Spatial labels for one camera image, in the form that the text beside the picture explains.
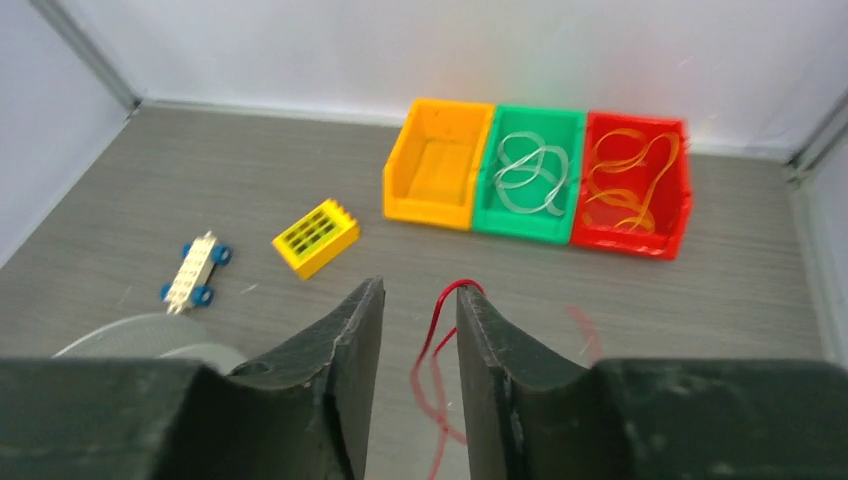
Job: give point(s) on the green bin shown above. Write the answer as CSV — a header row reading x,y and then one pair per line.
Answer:
x,y
528,182

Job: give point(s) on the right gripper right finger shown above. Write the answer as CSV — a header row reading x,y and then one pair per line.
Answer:
x,y
529,412

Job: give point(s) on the orange bin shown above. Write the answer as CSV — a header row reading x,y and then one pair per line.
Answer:
x,y
431,173

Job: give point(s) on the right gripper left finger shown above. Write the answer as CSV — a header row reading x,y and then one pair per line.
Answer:
x,y
301,410

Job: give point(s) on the aluminium frame post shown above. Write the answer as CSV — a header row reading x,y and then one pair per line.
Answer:
x,y
820,144
83,45

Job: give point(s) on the right aluminium frame post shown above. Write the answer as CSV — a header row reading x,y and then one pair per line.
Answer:
x,y
820,144

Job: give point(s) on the grey cable spool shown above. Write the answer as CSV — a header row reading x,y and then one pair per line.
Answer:
x,y
156,335

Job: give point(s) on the yellow toy brick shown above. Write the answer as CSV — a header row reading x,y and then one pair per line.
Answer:
x,y
317,238

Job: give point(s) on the red bin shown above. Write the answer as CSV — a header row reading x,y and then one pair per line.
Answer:
x,y
635,193

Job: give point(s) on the left aluminium frame post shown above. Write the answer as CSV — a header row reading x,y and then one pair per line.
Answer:
x,y
83,45

